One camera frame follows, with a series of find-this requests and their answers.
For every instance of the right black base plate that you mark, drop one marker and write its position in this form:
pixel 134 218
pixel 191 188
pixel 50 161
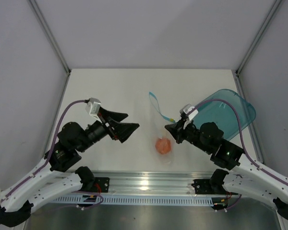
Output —
pixel 210 187

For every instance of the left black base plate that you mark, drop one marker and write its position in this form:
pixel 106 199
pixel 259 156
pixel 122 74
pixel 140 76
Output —
pixel 101 185

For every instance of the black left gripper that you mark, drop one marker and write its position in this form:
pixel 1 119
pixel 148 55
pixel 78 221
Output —
pixel 123 130

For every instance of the teal plastic tray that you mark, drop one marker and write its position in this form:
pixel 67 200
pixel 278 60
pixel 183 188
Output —
pixel 222 114

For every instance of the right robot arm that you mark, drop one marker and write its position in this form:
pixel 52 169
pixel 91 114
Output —
pixel 238 172

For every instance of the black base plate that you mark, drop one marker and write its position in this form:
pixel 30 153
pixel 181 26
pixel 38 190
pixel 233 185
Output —
pixel 210 187
pixel 101 185

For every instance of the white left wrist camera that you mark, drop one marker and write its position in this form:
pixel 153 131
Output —
pixel 92 107

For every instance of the right aluminium frame post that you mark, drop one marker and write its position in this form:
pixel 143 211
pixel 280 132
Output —
pixel 274 9

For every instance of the left aluminium frame post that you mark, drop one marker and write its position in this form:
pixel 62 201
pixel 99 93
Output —
pixel 48 34

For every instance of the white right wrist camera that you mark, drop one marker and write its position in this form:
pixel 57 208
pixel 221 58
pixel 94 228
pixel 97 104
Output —
pixel 188 113

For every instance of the orange toy pumpkin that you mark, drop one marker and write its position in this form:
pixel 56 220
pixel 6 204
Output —
pixel 163 146

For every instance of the white slotted cable duct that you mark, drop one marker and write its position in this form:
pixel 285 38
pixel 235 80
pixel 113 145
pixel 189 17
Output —
pixel 135 200

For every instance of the clear zip top bag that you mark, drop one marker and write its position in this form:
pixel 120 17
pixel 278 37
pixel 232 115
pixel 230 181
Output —
pixel 157 122

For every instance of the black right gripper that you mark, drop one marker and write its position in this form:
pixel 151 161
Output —
pixel 176 130

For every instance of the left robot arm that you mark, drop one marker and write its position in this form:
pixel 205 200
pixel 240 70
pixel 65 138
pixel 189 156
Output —
pixel 18 202

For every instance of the aluminium frame post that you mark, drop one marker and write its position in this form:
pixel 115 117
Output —
pixel 48 34
pixel 274 9

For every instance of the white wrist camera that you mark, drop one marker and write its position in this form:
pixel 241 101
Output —
pixel 188 113
pixel 92 107

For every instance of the aluminium mounting rail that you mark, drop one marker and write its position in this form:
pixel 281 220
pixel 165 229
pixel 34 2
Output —
pixel 151 183

